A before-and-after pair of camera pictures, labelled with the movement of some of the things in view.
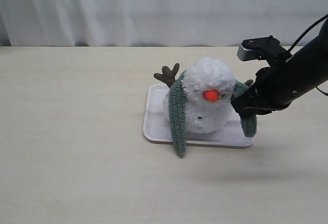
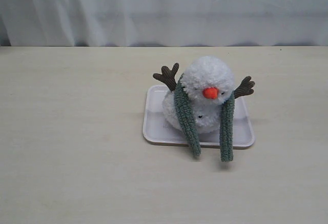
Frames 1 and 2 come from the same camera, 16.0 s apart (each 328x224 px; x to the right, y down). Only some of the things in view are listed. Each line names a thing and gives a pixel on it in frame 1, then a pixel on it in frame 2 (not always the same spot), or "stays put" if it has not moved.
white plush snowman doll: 208,84 stays put
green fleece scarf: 177,101 to 183,108
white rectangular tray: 155,125 stays put
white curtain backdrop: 157,12 stays put
